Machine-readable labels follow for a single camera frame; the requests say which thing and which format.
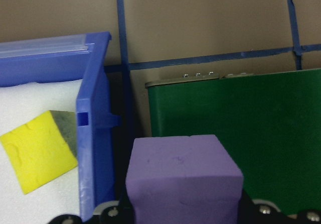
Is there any purple foam block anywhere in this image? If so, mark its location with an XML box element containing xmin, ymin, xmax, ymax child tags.
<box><xmin>125</xmin><ymin>134</ymin><xmax>244</xmax><ymax>224</ymax></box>

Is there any yellow foam block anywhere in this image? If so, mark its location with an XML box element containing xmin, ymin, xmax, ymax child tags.
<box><xmin>0</xmin><ymin>110</ymin><xmax>79</xmax><ymax>195</ymax></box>

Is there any blue plastic bin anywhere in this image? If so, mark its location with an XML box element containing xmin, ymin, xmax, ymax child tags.
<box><xmin>0</xmin><ymin>31</ymin><xmax>123</xmax><ymax>222</ymax></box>

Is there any green conveyor belt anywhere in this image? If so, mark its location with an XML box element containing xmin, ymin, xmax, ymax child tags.
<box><xmin>144</xmin><ymin>68</ymin><xmax>321</xmax><ymax>216</ymax></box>

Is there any white foam pad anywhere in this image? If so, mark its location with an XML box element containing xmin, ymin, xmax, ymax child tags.
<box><xmin>0</xmin><ymin>78</ymin><xmax>83</xmax><ymax>224</ymax></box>

